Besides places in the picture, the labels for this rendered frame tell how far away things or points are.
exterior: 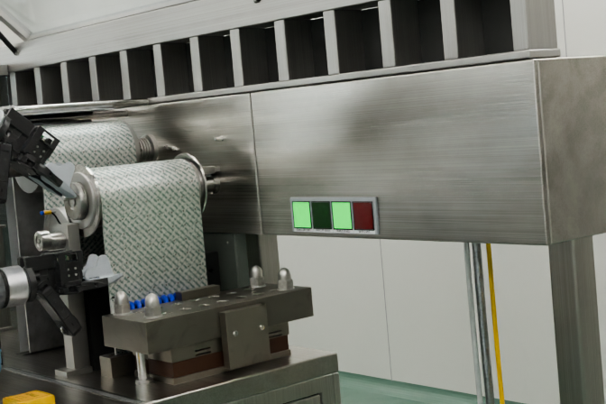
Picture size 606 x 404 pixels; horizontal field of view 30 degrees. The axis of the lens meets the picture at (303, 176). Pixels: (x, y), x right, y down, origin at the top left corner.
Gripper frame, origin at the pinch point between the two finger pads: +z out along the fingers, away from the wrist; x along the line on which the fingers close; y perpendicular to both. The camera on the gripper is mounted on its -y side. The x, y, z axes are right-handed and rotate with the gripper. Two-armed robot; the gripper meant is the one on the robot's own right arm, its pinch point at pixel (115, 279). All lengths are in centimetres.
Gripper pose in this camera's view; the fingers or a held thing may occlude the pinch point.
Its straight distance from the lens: 229.7
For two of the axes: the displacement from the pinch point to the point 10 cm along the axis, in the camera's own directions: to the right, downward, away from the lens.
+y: -0.9, -9.9, -0.5
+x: -6.4, 0.1, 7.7
